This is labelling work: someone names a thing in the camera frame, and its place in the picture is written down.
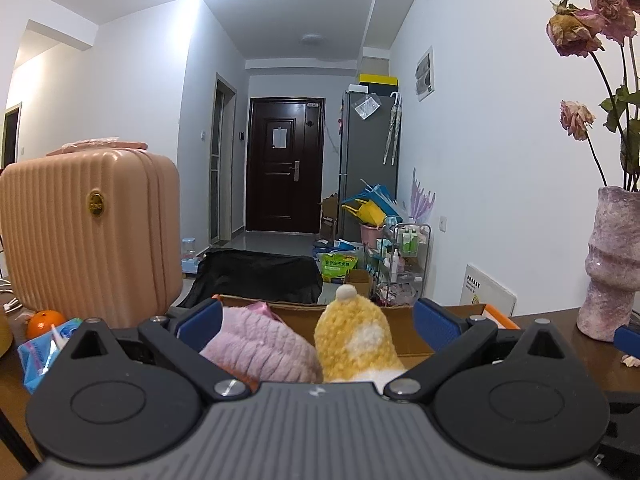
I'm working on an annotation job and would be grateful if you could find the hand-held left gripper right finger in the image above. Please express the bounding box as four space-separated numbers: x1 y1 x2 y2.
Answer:
384 297 568 405

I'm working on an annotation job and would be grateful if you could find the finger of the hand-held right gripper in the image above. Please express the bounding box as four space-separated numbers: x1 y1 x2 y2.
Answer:
614 325 640 359

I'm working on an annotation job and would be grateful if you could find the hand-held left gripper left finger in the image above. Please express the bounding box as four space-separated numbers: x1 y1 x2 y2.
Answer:
70 298 251 403

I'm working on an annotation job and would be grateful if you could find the orange white cardboard box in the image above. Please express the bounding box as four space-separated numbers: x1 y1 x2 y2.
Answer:
212 294 521 361

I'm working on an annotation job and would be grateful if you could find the pink fuzzy plush hat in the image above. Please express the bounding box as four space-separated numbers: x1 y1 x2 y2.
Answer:
199 305 325 385

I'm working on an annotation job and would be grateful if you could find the yellow white knitted toy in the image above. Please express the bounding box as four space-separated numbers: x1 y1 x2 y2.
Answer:
314 284 408 393

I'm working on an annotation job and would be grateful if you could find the white board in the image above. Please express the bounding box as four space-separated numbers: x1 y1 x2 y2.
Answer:
462 263 517 317

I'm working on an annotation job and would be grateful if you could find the pet water dispenser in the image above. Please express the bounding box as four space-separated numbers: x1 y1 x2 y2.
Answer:
181 237 201 276

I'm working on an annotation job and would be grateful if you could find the black bag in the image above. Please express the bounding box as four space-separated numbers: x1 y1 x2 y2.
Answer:
177 248 324 308

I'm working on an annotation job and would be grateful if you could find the purple textured vase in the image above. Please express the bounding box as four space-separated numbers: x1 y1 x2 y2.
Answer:
576 186 640 343

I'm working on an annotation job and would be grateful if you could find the small open cardboard box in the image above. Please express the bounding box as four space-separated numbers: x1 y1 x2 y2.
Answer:
342 269 373 301

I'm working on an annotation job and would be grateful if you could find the pink bucket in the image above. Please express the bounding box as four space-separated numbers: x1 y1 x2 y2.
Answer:
360 223 386 248

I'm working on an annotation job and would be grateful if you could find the green printed bag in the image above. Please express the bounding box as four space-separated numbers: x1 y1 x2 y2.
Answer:
320 252 358 283

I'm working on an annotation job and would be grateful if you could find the blue white box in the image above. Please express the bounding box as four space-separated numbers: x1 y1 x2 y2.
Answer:
313 238 366 261

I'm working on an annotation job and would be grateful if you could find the pink ribbed suitcase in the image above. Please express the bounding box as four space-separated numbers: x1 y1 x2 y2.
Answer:
0 152 183 330

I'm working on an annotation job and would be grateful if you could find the yellow plastic stool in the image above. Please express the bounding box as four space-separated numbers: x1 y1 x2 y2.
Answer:
341 199 385 227

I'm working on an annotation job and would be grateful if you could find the brown cardboard carton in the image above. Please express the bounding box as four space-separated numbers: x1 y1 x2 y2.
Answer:
320 194 341 241

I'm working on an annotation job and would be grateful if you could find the orange fruit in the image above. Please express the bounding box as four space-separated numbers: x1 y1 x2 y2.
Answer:
26 310 68 341

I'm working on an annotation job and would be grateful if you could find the dark brown entrance door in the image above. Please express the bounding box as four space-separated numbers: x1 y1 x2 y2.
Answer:
246 97 326 235

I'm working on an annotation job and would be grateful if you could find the blue tissue pack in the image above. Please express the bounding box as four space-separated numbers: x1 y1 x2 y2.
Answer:
17 317 83 395

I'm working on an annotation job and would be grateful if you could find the grey framed glass door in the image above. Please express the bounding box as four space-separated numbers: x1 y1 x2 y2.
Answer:
209 72 237 246

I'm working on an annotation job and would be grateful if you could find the grey refrigerator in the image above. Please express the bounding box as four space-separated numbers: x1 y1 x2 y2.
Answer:
339 89 399 241

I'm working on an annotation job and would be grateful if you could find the clear folded umbrella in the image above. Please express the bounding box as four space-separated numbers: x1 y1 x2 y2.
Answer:
383 92 403 166

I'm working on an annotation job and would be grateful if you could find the pink plastic wrapped packet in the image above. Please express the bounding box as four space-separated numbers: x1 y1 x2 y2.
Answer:
46 136 149 157

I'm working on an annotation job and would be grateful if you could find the clear plastic bag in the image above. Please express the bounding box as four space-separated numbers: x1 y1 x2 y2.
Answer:
352 94 381 121

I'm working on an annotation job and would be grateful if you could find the yellow black box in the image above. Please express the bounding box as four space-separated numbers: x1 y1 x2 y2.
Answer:
359 74 399 92

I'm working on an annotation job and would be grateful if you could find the dark wooden side door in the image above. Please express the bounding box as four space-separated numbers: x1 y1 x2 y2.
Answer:
2 102 23 168

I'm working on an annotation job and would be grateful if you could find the metal wire rack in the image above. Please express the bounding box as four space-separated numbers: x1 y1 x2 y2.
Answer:
377 223 432 307

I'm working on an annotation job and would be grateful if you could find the purple wall decoration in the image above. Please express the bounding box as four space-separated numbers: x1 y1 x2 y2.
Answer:
410 167 437 223

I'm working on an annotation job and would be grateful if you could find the blue folded frame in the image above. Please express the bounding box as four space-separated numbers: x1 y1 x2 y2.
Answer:
341 178 401 216

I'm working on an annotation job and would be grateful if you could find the white cable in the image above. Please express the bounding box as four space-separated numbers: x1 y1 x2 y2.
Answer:
0 277 21 313

